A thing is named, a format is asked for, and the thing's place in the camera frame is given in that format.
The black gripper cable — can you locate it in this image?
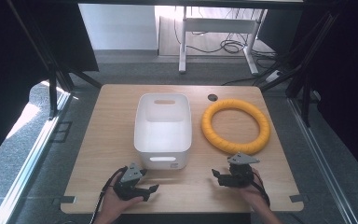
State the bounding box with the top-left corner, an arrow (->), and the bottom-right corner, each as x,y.
250,172 -> 271,209
88,165 -> 129,224

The person's left hand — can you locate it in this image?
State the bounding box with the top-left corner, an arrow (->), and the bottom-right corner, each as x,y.
100,186 -> 145,219

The white metal desk frame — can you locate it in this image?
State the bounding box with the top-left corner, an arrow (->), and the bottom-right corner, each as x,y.
178,6 -> 266,77

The black metal stand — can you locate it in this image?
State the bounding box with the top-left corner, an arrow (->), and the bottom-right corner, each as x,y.
7,0 -> 103,120
259,8 -> 343,128

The black curtain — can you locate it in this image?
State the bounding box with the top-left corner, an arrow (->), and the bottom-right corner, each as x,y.
287,0 -> 358,188
0,0 -> 100,172

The person's right hand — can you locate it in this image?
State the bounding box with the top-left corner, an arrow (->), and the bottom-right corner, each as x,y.
238,167 -> 272,214

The yellow ribbed ring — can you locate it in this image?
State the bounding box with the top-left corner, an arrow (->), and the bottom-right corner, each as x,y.
200,98 -> 271,156

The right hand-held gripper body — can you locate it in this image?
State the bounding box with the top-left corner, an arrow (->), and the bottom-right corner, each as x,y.
218,151 -> 261,189

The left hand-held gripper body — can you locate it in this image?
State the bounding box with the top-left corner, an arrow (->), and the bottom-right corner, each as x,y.
113,162 -> 147,202

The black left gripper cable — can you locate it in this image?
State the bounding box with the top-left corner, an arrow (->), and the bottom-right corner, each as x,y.
88,165 -> 129,224

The black floor cable bundle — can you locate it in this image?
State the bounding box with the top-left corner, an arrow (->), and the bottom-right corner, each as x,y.
172,7 -> 278,61

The white plastic storage bin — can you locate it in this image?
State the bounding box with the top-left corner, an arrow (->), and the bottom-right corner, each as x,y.
133,92 -> 193,171

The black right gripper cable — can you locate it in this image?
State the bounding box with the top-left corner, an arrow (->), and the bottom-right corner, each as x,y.
250,172 -> 271,209

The aluminium floor rail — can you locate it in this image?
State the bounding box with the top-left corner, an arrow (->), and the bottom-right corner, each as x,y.
0,91 -> 75,224
286,96 -> 358,224

